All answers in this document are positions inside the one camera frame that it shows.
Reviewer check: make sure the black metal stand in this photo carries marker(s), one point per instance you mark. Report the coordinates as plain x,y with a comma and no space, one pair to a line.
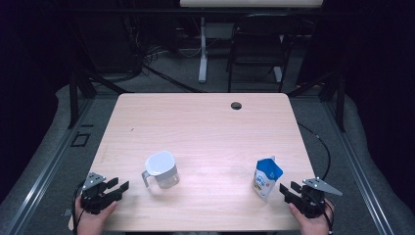
341,104
73,98

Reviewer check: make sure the person's right hand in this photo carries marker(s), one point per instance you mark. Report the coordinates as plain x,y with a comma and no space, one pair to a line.
313,225

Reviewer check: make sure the round black table grommet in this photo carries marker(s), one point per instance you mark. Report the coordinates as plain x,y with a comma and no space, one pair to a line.
236,105

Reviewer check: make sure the white desk leg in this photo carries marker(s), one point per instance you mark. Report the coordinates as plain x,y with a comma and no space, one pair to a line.
203,58
278,73

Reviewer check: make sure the aluminium floor rail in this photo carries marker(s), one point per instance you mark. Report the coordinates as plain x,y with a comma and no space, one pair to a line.
49,166
359,173

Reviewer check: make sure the blue and white milk carton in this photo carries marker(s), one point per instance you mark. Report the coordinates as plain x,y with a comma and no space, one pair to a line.
267,179

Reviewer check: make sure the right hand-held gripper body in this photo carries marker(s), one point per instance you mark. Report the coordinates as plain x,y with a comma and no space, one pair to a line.
313,199

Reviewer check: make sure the black folding chair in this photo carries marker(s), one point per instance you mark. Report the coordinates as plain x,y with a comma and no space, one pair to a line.
261,42

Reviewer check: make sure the person's left hand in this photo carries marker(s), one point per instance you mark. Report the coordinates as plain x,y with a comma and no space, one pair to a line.
93,222

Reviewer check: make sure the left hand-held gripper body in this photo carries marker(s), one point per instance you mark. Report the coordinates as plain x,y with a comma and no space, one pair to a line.
94,196

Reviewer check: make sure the clear cup with white lid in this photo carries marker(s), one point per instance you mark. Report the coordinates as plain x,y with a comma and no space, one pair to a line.
161,169

